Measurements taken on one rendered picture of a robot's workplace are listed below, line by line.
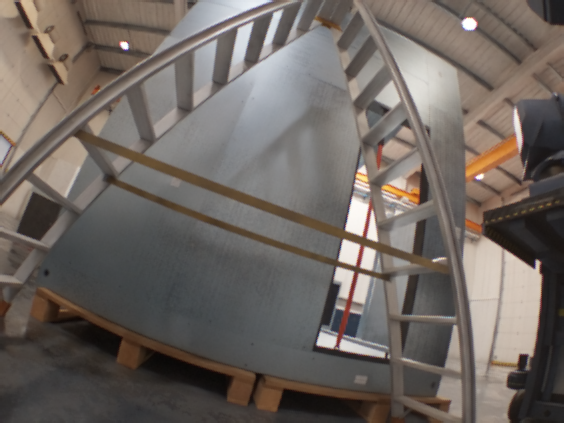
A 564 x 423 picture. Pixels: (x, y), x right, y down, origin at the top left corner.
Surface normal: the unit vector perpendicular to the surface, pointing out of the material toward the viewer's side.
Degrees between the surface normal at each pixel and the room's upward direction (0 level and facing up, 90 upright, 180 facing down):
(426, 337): 90
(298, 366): 90
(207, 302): 90
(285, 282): 90
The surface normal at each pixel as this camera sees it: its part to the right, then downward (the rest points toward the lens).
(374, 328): -0.14, -0.37
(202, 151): 0.19, -0.28
